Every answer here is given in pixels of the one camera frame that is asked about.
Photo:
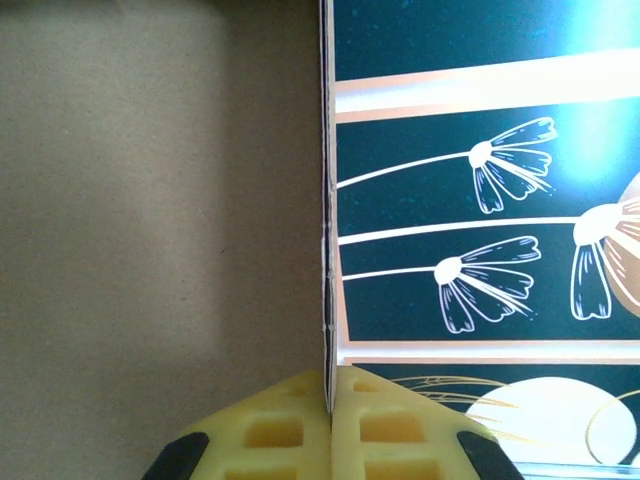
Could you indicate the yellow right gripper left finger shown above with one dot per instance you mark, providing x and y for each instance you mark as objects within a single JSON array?
[{"x": 270, "y": 430}]

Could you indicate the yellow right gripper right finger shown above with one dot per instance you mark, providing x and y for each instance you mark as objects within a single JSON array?
[{"x": 390, "y": 430}]

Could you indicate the brown cardboard box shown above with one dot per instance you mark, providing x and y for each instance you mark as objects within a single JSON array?
[{"x": 160, "y": 200}]

